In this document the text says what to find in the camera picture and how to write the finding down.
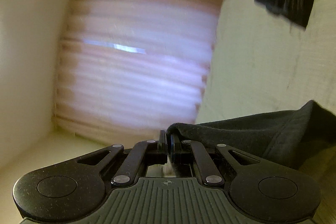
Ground pink window curtain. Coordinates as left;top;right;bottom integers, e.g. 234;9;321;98
54;0;223;141

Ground black fleece pants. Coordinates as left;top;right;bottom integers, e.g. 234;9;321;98
167;100;335;169

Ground white striped bed quilt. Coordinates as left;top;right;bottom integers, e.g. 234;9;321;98
195;0;336;224

